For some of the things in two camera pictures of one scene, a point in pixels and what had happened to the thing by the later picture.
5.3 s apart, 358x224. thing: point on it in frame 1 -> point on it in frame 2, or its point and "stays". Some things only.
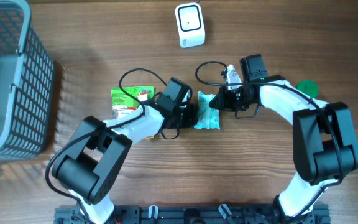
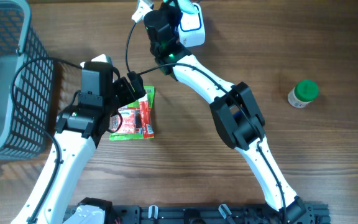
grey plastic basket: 17,83 stays
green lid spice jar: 309,88 stays
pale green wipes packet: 208,117 -> 187,6
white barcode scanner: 190,23 stays
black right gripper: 225,104 -> 175,15
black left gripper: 192,109 -> 128,94
